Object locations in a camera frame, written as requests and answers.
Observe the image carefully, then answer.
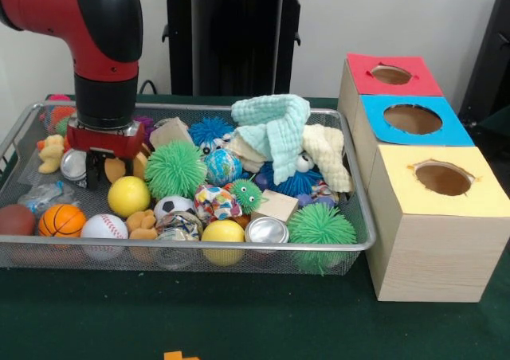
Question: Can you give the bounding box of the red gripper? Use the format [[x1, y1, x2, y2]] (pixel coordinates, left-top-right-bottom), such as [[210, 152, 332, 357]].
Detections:
[[65, 121, 147, 191]]

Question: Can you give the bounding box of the black can with silver top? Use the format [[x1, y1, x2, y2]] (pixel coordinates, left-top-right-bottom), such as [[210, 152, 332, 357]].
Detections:
[[60, 149, 88, 182]]

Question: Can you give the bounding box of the clear plastic packet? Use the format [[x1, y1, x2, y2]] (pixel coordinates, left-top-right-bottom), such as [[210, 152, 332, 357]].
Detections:
[[19, 181, 77, 215]]

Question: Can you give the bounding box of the purple spiky toy with eyes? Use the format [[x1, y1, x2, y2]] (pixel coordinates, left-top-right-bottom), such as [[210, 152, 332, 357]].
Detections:
[[132, 115, 157, 147]]

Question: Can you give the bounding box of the green spiky ball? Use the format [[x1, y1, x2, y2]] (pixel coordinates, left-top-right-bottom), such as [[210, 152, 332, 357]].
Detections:
[[144, 141, 208, 201], [285, 202, 359, 275]]

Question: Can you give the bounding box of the mint green cloth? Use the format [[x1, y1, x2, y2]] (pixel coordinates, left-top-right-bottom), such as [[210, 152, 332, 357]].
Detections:
[[231, 95, 312, 186]]

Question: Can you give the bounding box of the cream muslin cloth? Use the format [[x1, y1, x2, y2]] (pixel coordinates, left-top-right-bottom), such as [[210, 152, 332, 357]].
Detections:
[[222, 123, 352, 194]]

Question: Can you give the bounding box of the clear mesh bin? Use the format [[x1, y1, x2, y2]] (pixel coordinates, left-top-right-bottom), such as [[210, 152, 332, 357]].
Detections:
[[0, 101, 379, 276]]

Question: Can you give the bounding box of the wooden box with three holes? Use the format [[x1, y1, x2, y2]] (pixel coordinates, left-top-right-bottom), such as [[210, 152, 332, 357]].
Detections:
[[337, 53, 510, 303]]

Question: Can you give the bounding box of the yellow smiley ball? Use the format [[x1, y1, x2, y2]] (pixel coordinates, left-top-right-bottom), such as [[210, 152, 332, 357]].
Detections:
[[108, 176, 152, 219]]

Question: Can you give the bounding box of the white baseball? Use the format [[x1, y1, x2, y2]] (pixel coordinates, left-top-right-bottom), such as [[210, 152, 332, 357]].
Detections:
[[80, 213, 129, 259]]

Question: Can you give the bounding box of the small orange basketball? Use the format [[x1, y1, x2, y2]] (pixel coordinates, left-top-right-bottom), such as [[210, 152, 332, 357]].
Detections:
[[38, 204, 87, 238]]

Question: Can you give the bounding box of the dark green tablecloth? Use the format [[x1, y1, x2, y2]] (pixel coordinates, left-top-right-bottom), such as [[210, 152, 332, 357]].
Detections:
[[0, 93, 510, 360]]

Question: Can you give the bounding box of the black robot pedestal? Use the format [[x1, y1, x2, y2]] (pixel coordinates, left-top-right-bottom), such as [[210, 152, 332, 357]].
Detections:
[[154, 0, 320, 98]]

